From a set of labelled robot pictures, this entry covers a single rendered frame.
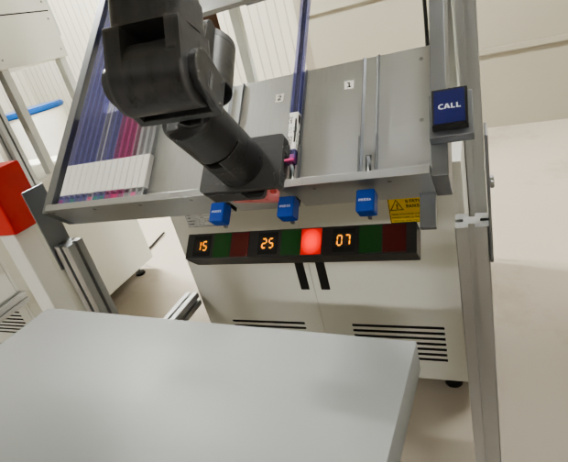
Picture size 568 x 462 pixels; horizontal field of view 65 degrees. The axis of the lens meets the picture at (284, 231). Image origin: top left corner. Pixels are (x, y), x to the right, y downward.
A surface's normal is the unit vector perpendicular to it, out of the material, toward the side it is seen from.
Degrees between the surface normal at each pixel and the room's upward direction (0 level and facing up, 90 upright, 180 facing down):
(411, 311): 90
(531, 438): 0
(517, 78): 90
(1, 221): 90
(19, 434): 0
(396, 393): 0
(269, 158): 43
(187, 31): 93
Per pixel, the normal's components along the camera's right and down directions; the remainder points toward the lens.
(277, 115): -0.40, -0.32
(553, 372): -0.24, -0.88
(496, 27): -0.40, 0.48
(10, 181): 0.91, -0.05
